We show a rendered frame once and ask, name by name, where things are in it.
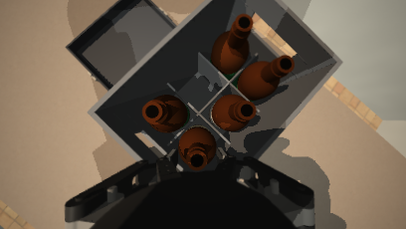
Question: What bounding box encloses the brown glass bottle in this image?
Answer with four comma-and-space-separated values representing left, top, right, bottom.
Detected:
142, 95, 190, 133
209, 95, 256, 131
178, 124, 217, 170
232, 55, 295, 102
210, 14, 254, 81

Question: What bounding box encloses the black rectangular tray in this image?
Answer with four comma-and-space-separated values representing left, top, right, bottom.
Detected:
65, 0, 177, 91

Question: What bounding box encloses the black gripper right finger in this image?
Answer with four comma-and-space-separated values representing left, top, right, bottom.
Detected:
209, 147, 315, 229

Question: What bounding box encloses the dark grey crate with dividers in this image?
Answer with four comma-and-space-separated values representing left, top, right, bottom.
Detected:
88, 0, 343, 164

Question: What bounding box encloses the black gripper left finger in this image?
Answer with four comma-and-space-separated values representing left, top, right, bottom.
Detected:
65, 148, 181, 229

